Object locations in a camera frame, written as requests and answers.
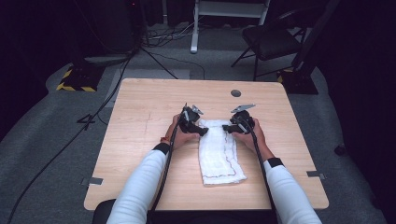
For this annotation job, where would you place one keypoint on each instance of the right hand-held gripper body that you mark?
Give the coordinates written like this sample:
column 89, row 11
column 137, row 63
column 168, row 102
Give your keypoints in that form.
column 243, row 119

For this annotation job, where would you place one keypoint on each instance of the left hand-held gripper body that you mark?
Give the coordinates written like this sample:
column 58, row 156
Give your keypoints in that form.
column 190, row 119

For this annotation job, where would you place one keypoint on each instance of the white towel with red stitching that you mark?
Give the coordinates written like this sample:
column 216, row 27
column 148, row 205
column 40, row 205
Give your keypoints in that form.
column 219, row 155

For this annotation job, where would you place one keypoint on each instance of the person's left hand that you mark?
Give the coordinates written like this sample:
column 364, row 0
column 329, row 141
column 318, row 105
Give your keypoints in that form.
column 183, row 138

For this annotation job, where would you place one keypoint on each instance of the person's right hand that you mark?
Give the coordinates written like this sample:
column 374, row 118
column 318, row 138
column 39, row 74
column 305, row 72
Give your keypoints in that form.
column 253, row 138

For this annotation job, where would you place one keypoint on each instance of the dark round table grommet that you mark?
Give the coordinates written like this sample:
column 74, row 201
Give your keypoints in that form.
column 235, row 93

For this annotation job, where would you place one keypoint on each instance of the black stand with striped base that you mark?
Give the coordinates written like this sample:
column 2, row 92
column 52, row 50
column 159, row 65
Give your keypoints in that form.
column 303, row 77

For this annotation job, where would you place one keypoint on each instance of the black folding chair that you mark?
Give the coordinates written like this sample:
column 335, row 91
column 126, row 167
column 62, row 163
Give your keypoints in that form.
column 271, row 40

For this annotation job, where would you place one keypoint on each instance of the person's dark clothing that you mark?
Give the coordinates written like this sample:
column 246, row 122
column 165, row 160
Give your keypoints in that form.
column 199, row 217

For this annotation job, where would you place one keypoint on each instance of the grey tape strip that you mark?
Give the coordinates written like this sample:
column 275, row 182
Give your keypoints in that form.
column 92, row 181
column 316, row 174

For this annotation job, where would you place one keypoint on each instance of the black caster wheel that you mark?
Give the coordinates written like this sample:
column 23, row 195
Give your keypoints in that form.
column 340, row 150

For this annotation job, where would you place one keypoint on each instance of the dark equipment cabinet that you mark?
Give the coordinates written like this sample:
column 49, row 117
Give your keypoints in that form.
column 115, row 25

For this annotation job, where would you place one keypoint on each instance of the white metal table frame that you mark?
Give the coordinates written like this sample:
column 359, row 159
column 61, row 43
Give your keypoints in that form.
column 227, row 9

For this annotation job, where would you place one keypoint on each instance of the black yellow striped base plate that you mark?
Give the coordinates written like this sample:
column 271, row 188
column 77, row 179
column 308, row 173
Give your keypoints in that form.
column 79, row 79

